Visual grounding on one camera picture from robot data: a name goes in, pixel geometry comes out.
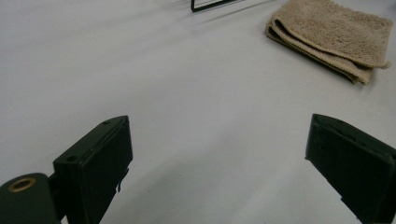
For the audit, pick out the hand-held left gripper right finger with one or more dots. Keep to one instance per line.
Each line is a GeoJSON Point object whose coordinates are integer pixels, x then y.
{"type": "Point", "coordinates": [355, 161]}

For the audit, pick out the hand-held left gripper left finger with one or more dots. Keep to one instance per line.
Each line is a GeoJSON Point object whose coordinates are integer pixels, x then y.
{"type": "Point", "coordinates": [93, 168]}

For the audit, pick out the beige towel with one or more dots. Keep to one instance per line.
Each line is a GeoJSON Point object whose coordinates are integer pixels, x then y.
{"type": "Point", "coordinates": [336, 34]}

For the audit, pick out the black frame edge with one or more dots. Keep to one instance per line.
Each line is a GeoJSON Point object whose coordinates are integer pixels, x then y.
{"type": "Point", "coordinates": [199, 7]}

